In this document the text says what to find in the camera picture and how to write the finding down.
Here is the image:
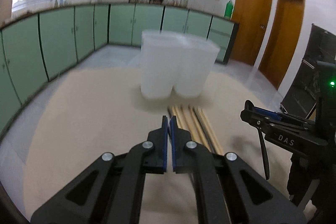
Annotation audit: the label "bamboo chopstick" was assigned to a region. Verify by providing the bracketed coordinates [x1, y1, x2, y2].
[167, 105, 211, 151]

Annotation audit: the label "brown wooden door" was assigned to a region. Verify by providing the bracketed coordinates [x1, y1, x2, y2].
[231, 0, 273, 66]
[259, 0, 305, 89]

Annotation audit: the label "green lower kitchen cabinets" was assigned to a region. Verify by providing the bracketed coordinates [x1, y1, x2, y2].
[1, 3, 239, 132]

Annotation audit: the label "black cabinet at right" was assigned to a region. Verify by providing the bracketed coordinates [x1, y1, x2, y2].
[280, 24, 335, 118]

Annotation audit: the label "green thermos bottle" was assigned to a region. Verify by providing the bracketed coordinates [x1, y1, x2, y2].
[224, 0, 234, 19]

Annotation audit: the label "white two-compartment utensil holder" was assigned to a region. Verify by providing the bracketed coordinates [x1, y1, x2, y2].
[139, 30, 220, 100]

